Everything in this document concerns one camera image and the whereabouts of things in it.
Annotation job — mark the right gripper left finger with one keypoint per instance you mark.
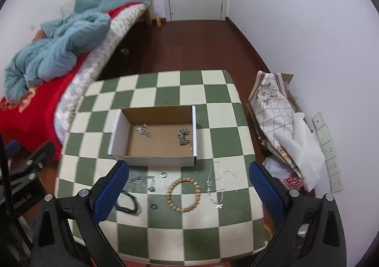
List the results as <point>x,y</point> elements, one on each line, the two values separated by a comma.
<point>67,231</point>

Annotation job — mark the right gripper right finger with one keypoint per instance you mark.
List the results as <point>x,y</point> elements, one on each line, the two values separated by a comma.
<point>309,230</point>

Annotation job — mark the white power strip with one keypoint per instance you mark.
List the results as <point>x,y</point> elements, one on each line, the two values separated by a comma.
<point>328,149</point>

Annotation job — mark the red bed sheet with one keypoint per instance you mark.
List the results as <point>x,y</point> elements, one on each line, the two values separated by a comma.
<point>32,124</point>

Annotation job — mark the white plastic sheet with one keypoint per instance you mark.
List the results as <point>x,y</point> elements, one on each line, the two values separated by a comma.
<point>304,150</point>

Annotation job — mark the checkered mattress cover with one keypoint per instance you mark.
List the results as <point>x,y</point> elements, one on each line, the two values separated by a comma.
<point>92,66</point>

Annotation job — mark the small silver earrings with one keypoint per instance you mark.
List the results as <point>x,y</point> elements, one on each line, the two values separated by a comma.
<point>143,184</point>

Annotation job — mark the green checkered tablecloth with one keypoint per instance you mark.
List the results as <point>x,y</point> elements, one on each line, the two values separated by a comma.
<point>188,220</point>

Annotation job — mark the blue crumpled blanket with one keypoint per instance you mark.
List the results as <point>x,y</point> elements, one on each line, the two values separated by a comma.
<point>65,40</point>

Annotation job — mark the floral patterned cloth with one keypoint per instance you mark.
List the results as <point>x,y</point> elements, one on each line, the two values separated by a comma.
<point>272,112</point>

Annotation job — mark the white cardboard box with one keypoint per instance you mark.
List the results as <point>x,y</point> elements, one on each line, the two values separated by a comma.
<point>155,136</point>

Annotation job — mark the wooden bed frame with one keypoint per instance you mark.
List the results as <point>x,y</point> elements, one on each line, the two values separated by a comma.
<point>148,17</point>

